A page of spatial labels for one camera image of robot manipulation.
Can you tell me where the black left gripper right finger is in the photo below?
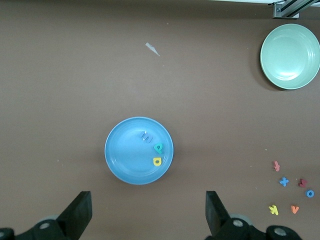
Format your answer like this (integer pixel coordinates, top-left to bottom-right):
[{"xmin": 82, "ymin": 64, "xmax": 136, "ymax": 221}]
[{"xmin": 205, "ymin": 190, "xmax": 302, "ymax": 240}]

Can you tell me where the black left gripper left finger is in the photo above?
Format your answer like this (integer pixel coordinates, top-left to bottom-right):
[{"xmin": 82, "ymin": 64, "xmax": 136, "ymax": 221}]
[{"xmin": 0, "ymin": 190, "xmax": 93, "ymax": 240}]

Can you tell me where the white paper scrap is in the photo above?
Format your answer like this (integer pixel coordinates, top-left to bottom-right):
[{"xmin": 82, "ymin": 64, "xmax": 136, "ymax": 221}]
[{"xmin": 145, "ymin": 42, "xmax": 161, "ymax": 57}]

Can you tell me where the teal foam letter p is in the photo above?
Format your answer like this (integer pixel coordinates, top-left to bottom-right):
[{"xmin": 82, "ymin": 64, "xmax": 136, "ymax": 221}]
[{"xmin": 152, "ymin": 143, "xmax": 165, "ymax": 155}]

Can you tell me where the aluminium profile post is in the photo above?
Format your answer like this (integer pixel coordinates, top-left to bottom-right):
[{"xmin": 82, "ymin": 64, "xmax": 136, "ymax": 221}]
[{"xmin": 268, "ymin": 0, "xmax": 318, "ymax": 20}]

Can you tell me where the blue plate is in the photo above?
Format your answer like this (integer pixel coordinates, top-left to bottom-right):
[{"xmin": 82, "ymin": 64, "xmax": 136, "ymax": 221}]
[{"xmin": 104, "ymin": 116, "xmax": 175, "ymax": 185}]

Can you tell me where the green plate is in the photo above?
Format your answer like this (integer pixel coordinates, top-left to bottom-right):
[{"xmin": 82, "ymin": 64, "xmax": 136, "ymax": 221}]
[{"xmin": 259, "ymin": 23, "xmax": 320, "ymax": 91}]

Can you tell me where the blue foam letter m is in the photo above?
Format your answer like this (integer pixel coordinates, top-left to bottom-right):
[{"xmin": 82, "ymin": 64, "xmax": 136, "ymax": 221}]
[{"xmin": 139, "ymin": 130, "xmax": 153, "ymax": 145}]

